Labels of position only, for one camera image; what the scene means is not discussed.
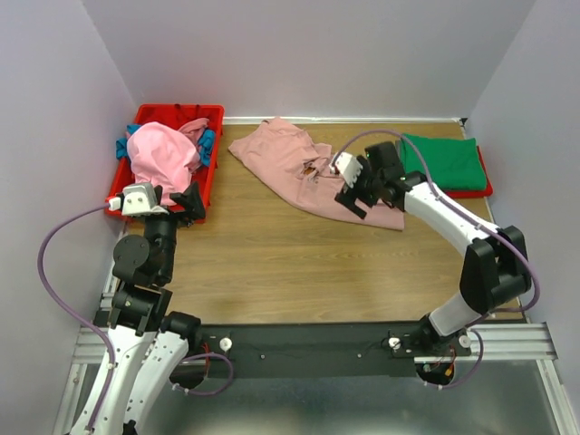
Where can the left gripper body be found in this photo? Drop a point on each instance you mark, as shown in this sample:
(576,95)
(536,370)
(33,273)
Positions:
(178,218)

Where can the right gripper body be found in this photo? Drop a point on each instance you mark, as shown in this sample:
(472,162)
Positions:
(366,180)

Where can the dusty pink printed t-shirt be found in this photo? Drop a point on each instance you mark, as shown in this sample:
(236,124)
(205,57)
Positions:
(287,160)

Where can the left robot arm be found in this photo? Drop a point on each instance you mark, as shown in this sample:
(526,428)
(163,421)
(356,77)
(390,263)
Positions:
(144,342)

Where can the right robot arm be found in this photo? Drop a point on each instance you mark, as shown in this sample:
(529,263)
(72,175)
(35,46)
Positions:
(494,269)

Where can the light pink t-shirt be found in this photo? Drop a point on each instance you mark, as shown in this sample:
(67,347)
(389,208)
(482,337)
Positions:
(163,157)

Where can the blue t-shirt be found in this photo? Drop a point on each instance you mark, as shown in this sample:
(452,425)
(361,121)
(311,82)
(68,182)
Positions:
(204,147)

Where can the coral pink t-shirt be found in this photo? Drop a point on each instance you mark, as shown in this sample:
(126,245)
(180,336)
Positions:
(193,130)

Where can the green folded t-shirt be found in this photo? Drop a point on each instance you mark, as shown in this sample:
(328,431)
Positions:
(452,164)

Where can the red plastic bin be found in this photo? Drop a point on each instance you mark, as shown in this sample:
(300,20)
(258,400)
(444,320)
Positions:
(174,116)

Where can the red folded t-shirt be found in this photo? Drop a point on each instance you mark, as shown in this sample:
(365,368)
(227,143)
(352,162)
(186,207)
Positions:
(481,193)

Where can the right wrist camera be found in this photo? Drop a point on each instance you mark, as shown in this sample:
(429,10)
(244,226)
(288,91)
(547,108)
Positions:
(347,166)

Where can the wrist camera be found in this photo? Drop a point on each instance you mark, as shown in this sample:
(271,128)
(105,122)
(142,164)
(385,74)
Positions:
(137,200)
(347,166)

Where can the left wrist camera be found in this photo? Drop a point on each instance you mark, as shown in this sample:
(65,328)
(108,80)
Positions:
(137,200)

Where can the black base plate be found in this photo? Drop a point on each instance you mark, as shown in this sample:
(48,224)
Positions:
(272,351)

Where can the aluminium frame rail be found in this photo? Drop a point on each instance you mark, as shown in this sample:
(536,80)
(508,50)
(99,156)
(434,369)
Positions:
(488,341)

